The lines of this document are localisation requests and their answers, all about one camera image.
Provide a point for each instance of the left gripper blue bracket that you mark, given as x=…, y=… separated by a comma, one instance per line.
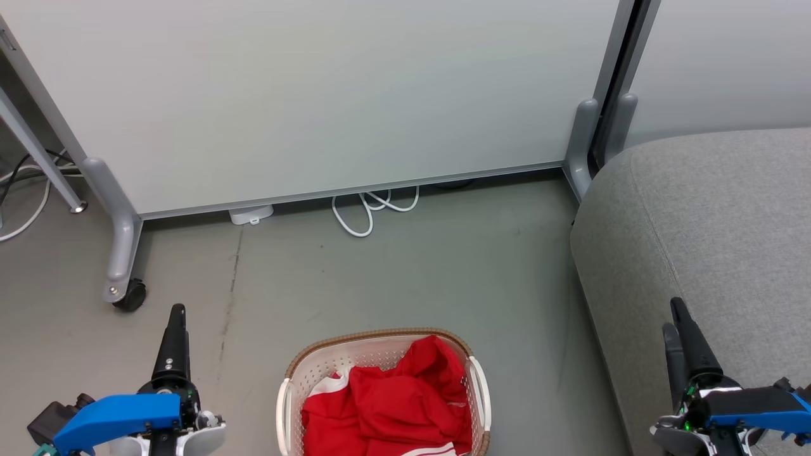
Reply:
x=127, y=415

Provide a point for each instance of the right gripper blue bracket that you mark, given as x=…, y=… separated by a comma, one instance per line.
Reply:
x=754, y=411

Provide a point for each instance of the red garment with white stripes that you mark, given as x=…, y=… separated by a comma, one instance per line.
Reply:
x=329, y=418

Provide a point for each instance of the grey fabric sofa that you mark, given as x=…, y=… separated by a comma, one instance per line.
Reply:
x=716, y=240

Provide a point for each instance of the black caster wheel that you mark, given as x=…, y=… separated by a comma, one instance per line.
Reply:
x=132, y=296

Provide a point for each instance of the grey partition leg with caster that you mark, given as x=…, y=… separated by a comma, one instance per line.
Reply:
x=123, y=247

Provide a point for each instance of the white laundry basket brown rim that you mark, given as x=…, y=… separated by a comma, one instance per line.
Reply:
x=317, y=373

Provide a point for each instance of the white power adapter box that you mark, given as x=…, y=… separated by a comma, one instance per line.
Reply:
x=250, y=214

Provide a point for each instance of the grey metal table leg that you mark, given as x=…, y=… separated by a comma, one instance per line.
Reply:
x=38, y=155

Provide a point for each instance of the grey partition leg upright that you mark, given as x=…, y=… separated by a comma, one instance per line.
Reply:
x=581, y=145
x=622, y=123

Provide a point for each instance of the large white partition panel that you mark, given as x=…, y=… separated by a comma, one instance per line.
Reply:
x=317, y=95

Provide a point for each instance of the narrow white partition panel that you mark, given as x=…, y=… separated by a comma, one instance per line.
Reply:
x=728, y=63

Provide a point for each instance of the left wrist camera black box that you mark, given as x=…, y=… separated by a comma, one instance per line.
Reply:
x=51, y=418

